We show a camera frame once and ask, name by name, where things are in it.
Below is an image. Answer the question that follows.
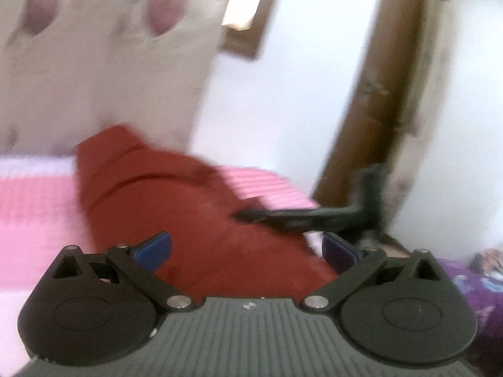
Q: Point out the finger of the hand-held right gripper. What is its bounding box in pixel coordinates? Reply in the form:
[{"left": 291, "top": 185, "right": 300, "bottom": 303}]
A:
[{"left": 233, "top": 203, "right": 356, "bottom": 233}]

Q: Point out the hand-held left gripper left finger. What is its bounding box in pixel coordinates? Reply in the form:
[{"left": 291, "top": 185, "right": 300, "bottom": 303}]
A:
[{"left": 50, "top": 231, "right": 193, "bottom": 314}]

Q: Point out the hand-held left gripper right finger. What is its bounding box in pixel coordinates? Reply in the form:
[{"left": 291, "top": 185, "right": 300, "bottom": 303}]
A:
[{"left": 301, "top": 232, "right": 446, "bottom": 314}]

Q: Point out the red padded jacket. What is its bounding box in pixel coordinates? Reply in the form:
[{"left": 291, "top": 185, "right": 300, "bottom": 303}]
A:
[{"left": 74, "top": 123, "right": 339, "bottom": 300}]

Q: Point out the floral beige curtain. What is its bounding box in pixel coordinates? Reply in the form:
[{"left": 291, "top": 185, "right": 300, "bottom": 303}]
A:
[{"left": 112, "top": 0, "right": 241, "bottom": 156}]

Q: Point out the wooden door frame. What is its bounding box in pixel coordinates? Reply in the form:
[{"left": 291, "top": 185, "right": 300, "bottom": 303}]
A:
[{"left": 312, "top": 0, "right": 456, "bottom": 244}]

